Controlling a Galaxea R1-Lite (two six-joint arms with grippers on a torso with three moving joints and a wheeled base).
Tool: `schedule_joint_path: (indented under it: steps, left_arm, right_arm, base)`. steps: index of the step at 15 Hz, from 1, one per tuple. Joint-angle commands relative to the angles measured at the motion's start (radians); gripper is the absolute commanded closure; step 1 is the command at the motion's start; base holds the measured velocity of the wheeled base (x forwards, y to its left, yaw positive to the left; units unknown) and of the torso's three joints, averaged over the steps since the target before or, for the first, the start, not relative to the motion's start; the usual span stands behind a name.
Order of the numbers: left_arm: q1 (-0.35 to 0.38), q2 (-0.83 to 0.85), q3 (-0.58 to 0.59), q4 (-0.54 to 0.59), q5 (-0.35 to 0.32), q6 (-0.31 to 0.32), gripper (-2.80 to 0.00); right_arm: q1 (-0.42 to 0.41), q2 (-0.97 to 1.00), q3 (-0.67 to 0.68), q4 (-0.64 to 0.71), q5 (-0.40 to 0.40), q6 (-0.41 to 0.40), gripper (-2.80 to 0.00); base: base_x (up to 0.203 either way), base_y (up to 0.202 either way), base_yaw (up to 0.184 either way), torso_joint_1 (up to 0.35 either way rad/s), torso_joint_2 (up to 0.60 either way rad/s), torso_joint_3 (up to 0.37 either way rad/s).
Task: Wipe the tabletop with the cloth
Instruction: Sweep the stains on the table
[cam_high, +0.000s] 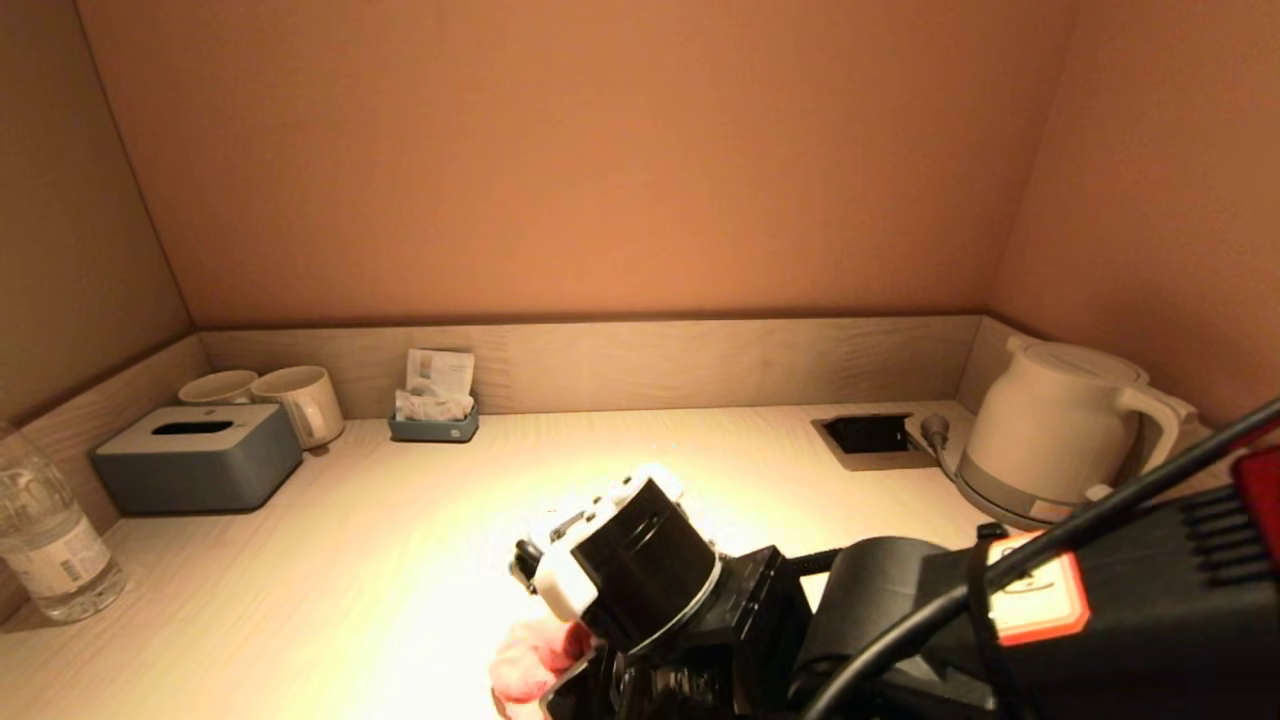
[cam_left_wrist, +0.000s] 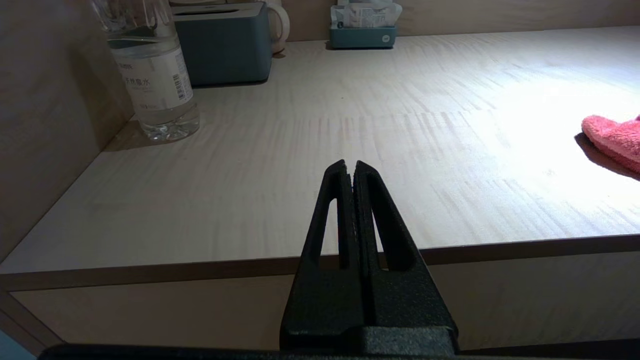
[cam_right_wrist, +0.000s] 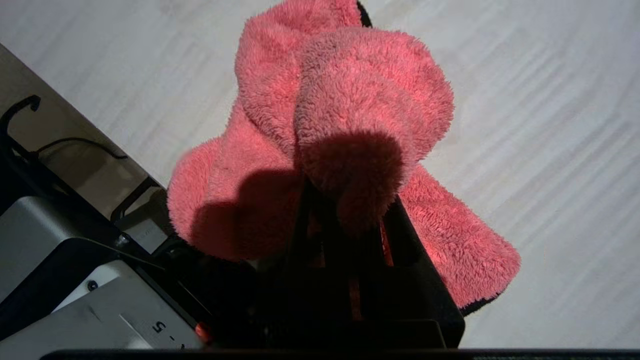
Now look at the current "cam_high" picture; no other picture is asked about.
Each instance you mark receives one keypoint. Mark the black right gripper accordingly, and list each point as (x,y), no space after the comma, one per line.
(740,640)

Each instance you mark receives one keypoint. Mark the pink cloth with black trim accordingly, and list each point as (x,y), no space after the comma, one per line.
(530,660)

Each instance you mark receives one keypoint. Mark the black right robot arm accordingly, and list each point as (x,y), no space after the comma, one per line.
(1160,620)

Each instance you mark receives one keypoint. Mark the blue-grey sachet tray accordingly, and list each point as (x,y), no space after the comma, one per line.
(432,430)

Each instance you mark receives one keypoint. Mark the flat white paper sachet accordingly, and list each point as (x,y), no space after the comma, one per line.
(445,368)

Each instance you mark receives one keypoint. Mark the recessed black power socket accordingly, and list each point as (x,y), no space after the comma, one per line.
(865,435)

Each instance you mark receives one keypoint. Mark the white ceramic mug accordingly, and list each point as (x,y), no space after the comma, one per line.
(298,400)
(215,388)

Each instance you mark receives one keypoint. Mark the grey tissue box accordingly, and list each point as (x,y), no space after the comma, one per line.
(195,470)

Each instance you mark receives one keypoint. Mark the grey kettle base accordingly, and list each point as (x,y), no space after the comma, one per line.
(985,497)

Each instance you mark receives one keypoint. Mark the white electric kettle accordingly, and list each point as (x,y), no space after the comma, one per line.
(1050,430)

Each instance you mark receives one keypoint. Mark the clear plastic water bottle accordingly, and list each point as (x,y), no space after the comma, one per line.
(50,550)

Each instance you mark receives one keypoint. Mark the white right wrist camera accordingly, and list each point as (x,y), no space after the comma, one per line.
(560,580)

